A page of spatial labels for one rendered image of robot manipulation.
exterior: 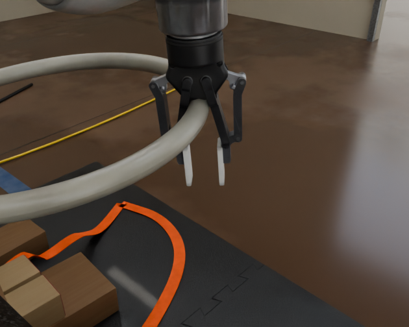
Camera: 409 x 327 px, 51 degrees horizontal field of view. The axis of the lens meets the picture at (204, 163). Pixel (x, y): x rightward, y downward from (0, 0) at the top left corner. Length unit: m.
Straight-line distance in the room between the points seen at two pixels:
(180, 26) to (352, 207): 1.73
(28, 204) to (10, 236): 1.42
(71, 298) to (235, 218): 0.82
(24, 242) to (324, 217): 1.28
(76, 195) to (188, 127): 0.16
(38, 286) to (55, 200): 1.02
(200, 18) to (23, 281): 1.15
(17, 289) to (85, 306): 0.21
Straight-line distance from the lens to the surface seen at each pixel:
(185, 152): 0.64
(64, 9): 0.38
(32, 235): 1.86
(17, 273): 1.54
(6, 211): 0.48
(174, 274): 1.71
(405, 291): 1.83
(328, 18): 5.14
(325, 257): 1.87
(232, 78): 0.60
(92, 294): 1.54
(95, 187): 0.47
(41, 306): 1.42
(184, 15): 0.54
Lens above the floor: 1.24
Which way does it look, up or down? 31 degrees down
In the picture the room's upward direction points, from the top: straight up
